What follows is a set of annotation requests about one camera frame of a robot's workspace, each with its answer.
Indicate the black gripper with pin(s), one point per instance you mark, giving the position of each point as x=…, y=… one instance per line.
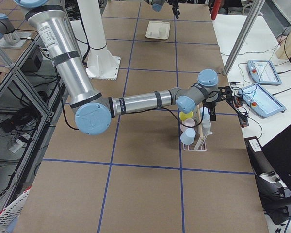
x=175, y=10
x=210, y=103

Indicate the white wire cup rack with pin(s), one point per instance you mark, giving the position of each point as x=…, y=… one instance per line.
x=199, y=143

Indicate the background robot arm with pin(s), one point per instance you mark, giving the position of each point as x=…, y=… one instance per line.
x=10, y=37

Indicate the white camera stand pillar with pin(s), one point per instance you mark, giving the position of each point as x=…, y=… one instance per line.
x=100, y=62

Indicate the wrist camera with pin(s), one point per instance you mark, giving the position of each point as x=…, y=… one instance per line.
x=226, y=94

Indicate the cream plastic cup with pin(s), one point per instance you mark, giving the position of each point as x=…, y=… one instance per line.
x=161, y=32

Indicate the white serving tray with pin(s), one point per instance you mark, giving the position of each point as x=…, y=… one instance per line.
x=153, y=27

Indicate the black laptop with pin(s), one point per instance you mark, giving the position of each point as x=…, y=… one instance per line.
x=271, y=165

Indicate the white perforated basket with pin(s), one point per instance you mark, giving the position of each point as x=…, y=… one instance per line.
x=9, y=215

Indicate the grey plastic cup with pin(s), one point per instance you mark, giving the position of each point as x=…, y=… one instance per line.
x=206, y=126

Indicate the yellow plastic cup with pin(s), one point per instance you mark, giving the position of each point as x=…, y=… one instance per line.
x=184, y=116

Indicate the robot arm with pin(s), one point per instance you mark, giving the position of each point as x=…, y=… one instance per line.
x=93, y=112
x=158, y=4

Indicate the far teach pendant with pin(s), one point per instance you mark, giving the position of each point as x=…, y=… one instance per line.
x=263, y=72

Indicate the near teach pendant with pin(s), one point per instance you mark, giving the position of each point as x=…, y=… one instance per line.
x=261, y=101

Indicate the pink plastic cup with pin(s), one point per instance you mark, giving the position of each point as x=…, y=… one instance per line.
x=188, y=123

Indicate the teach pendant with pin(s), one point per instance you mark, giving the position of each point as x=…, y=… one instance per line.
x=261, y=101
x=263, y=72

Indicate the black orange electronics board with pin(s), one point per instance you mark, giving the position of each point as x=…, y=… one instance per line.
x=241, y=111

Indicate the light blue cup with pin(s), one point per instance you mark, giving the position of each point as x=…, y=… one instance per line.
x=188, y=136
x=204, y=113

